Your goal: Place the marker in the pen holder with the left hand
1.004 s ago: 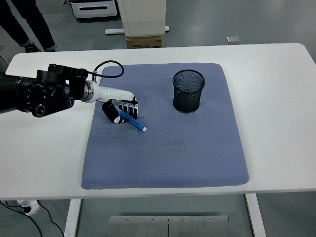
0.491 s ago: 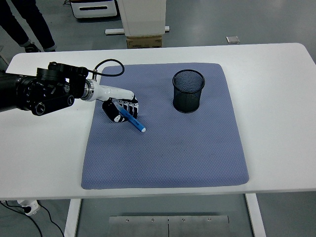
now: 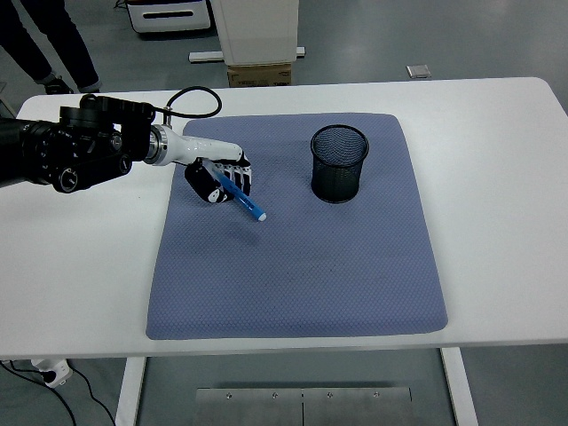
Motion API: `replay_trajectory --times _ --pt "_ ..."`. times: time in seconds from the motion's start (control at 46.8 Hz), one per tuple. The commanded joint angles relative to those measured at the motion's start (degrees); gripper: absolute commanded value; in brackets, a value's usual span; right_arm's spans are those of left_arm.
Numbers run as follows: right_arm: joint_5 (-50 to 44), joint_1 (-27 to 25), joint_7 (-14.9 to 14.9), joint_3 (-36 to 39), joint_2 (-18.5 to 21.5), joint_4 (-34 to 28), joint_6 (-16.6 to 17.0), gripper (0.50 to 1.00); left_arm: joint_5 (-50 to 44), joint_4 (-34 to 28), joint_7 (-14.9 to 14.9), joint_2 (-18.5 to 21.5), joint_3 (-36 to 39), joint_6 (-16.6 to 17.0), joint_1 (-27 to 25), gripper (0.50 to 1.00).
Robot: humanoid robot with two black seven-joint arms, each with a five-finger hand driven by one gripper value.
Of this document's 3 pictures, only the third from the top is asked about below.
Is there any white cabinet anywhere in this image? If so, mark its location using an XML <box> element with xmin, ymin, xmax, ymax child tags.
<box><xmin>211</xmin><ymin>0</ymin><xmax>299</xmax><ymax>67</ymax></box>

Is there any person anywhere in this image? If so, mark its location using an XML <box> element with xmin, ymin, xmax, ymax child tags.
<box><xmin>0</xmin><ymin>0</ymin><xmax>101</xmax><ymax>95</ymax></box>

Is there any cardboard box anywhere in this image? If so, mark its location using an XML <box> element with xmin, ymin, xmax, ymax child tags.
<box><xmin>226</xmin><ymin>63</ymin><xmax>293</xmax><ymax>88</ymax></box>

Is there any white power strip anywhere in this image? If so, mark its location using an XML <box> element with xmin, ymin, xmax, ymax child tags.
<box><xmin>30</xmin><ymin>359</ymin><xmax>74</xmax><ymax>390</ymax></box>

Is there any blue marker pen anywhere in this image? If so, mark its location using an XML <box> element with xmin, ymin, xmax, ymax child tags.
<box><xmin>201</xmin><ymin>158</ymin><xmax>268</xmax><ymax>224</ymax></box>

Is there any white appliance with dark slot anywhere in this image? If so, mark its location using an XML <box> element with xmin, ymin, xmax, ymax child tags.
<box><xmin>124</xmin><ymin>0</ymin><xmax>212</xmax><ymax>35</ymax></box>

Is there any black mesh pen holder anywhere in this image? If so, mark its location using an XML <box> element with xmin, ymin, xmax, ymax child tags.
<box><xmin>309</xmin><ymin>123</ymin><xmax>370</xmax><ymax>205</ymax></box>

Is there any white table leg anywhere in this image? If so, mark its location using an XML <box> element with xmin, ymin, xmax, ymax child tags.
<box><xmin>114</xmin><ymin>357</ymin><xmax>147</xmax><ymax>426</ymax></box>
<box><xmin>439</xmin><ymin>348</ymin><xmax>479</xmax><ymax>426</ymax></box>

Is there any white base bar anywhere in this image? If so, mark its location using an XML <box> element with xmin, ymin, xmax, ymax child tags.
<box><xmin>188</xmin><ymin>45</ymin><xmax>307</xmax><ymax>63</ymax></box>

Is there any blue-grey padded mat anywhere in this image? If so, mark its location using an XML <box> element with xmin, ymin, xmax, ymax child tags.
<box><xmin>145</xmin><ymin>112</ymin><xmax>448</xmax><ymax>342</ymax></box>

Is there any black floor cable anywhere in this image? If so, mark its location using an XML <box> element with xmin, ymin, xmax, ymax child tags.
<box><xmin>0</xmin><ymin>359</ymin><xmax>80</xmax><ymax>426</ymax></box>
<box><xmin>68</xmin><ymin>367</ymin><xmax>117</xmax><ymax>426</ymax></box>

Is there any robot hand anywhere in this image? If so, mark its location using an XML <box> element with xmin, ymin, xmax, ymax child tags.
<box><xmin>166</xmin><ymin>131</ymin><xmax>254</xmax><ymax>206</ymax></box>

